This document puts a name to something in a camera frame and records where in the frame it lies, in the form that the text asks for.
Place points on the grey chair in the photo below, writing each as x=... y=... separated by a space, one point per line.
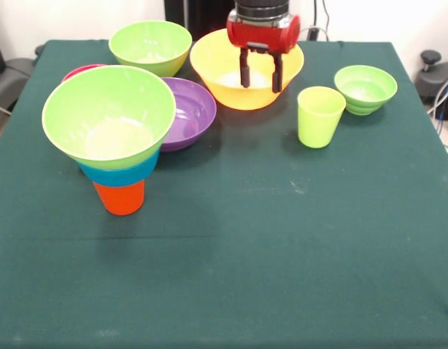
x=7 y=83

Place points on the small black armrest pad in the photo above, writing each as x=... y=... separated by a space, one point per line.
x=39 y=49

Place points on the yellow-green cup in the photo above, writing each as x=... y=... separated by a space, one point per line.
x=316 y=131

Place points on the blue bowl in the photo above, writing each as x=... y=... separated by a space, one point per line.
x=118 y=176

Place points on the large light green bowl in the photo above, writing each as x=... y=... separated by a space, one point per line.
x=147 y=43
x=115 y=145

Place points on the black power plug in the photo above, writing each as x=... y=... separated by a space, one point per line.
x=312 y=33

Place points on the pink bowl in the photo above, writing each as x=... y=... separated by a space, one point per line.
x=73 y=72

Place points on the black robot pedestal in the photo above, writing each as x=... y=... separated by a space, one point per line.
x=198 y=14

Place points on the purple bowl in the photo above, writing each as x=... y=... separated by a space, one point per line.
x=195 y=116

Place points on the large yellow bowl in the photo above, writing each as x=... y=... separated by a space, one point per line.
x=216 y=83

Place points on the small green bowl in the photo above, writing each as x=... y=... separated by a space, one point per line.
x=369 y=87

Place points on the dark green tablecloth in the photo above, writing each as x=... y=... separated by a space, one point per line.
x=224 y=272

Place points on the orange cup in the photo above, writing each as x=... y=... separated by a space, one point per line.
x=122 y=201

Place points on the black knobbed stand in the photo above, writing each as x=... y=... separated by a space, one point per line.
x=431 y=58

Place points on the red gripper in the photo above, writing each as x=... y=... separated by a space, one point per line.
x=260 y=34

